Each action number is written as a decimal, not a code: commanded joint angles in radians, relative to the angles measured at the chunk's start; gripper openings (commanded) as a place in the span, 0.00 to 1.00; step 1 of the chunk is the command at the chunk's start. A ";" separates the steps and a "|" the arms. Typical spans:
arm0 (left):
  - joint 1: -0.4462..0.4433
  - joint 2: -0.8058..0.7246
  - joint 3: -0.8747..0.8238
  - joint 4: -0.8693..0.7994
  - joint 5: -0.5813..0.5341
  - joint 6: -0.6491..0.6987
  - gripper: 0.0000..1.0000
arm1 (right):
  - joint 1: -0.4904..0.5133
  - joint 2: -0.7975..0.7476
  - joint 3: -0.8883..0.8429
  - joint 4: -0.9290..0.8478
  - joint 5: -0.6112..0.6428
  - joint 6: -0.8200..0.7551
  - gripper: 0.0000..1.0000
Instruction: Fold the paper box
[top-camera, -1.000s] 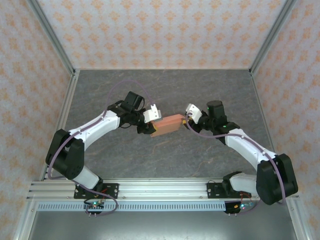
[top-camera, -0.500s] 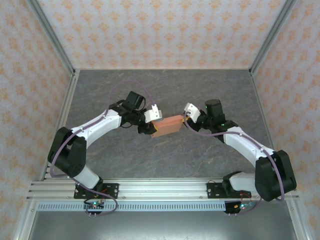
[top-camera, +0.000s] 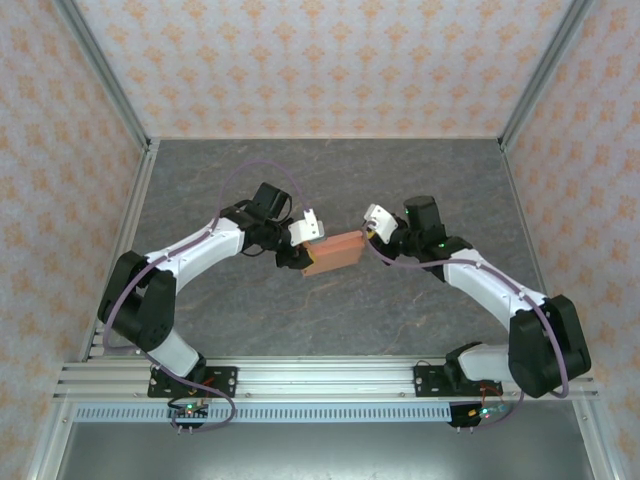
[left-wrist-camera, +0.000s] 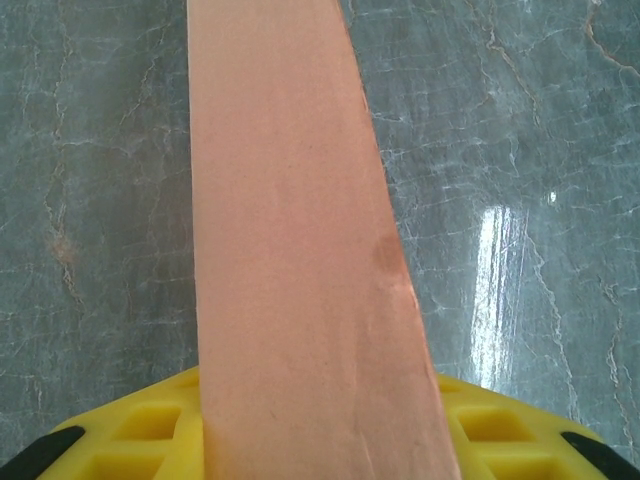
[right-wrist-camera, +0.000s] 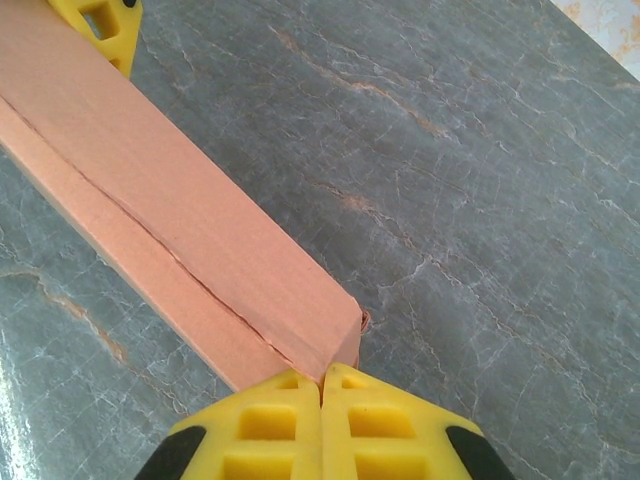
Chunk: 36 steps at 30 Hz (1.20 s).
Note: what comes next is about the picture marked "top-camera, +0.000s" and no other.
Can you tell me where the grey slotted cable duct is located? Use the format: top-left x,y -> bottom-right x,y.
73,403 -> 454,425

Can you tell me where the orange paper box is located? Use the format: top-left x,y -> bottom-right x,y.
301,229 -> 366,279

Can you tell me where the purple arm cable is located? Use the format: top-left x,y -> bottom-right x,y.
367,234 -> 571,431
102,159 -> 314,434

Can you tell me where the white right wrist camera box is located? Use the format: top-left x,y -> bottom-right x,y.
363,203 -> 399,246

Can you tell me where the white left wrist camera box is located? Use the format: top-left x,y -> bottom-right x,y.
288,208 -> 324,249

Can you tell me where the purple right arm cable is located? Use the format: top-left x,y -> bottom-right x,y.
367,234 -> 571,431

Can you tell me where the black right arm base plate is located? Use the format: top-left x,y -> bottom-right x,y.
413,364 -> 501,399

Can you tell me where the black electronics mount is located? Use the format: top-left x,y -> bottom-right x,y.
447,402 -> 496,430
168,405 -> 210,432

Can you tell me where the grey metal sheet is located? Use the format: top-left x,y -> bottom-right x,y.
52,419 -> 594,480

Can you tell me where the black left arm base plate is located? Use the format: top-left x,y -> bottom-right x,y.
147,366 -> 239,399

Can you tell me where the aluminium frame leg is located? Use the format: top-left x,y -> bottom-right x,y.
27,402 -> 74,480
572,399 -> 619,480

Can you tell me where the aluminium table side rail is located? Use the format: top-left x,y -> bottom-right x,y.
498,139 -> 571,362
79,139 -> 161,364

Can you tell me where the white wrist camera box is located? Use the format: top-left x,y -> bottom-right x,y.
288,208 -> 324,249
363,203 -> 399,246

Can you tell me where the aluminium mounting beam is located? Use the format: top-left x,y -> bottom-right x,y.
52,355 -> 600,402

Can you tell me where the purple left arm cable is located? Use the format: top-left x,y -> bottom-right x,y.
102,159 -> 314,434

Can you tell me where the aluminium frame post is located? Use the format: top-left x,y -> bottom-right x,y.
52,0 -> 154,154
497,0 -> 599,154

